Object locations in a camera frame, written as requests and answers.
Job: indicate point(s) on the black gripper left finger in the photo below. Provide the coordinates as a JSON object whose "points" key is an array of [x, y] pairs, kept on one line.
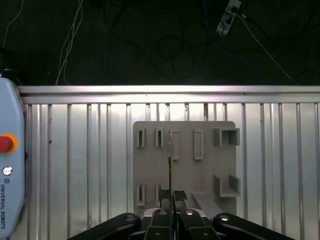
{"points": [[160, 225]]}

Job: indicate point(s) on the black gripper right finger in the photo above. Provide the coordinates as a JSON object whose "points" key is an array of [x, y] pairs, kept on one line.
{"points": [[192, 225]]}

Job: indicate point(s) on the green RAM stick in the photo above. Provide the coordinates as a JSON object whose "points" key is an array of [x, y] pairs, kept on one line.
{"points": [[170, 175]]}

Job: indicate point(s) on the grey parts rack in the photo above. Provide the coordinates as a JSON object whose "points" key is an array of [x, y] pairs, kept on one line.
{"points": [[185, 175]]}

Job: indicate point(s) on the pale blue teach pendant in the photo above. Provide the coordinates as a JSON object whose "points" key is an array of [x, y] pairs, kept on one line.
{"points": [[12, 112]]}

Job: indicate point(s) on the white power strip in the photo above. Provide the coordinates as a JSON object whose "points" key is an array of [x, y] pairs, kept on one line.
{"points": [[226, 18]]}

